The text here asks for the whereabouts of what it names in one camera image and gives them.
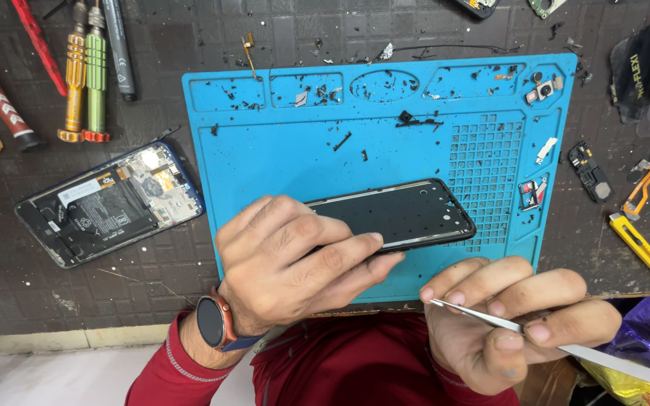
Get person's right hand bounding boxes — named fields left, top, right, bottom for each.
left=420, top=256, right=623, bottom=395

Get person's left hand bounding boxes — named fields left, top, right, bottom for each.
left=214, top=194, right=406, bottom=338

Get black phone frame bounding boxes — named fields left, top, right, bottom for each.
left=301, top=178, right=477, bottom=256

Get silver metal tweezers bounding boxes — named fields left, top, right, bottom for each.
left=429, top=298, right=650, bottom=386

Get black and orange smartwatch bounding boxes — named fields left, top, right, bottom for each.
left=196, top=286, right=265, bottom=354

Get blue silicone repair mat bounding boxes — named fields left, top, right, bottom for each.
left=182, top=53, right=579, bottom=306

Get brown cardboard box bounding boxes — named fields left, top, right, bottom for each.
left=514, top=358, right=597, bottom=406

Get person's red shirt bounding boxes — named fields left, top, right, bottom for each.
left=250, top=311, right=444, bottom=406

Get sim card tray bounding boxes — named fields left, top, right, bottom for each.
left=518, top=179, right=549, bottom=213

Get opened blue phone with battery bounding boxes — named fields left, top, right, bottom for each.
left=14, top=140, right=207, bottom=270

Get purple and yellow plastic bag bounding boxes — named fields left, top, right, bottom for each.
left=581, top=292, right=650, bottom=406

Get yellow utility knife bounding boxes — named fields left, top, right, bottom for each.
left=609, top=212, right=650, bottom=292

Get scattered black adhesive scraps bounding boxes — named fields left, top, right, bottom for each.
left=209, top=68, right=524, bottom=165

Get black phone speaker module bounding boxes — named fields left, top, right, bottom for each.
left=568, top=141, right=615, bottom=204

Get green screwdriver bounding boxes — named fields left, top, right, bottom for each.
left=82, top=0, right=111, bottom=143

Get black cylindrical pen tool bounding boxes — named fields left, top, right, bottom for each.
left=101, top=0, right=138, bottom=103

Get yellow screwdriver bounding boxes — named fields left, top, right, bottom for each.
left=57, top=0, right=88, bottom=143

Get black pouch yellow lettering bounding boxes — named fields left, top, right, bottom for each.
left=609, top=21, right=650, bottom=125

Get thin red pry tool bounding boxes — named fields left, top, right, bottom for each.
left=9, top=0, right=68, bottom=98

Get black phone part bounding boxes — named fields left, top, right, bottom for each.
left=453, top=0, right=500, bottom=20

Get green circuit board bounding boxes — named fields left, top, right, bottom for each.
left=527, top=0, right=568, bottom=20

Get small white metal bracket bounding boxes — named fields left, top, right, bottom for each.
left=534, top=136, right=559, bottom=166

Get gold flex cable strip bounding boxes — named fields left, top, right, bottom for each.
left=240, top=32, right=262, bottom=81

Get orange flex cable part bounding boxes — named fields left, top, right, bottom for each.
left=621, top=160, right=650, bottom=221

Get phone camera module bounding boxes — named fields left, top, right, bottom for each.
left=525, top=71, right=564, bottom=106

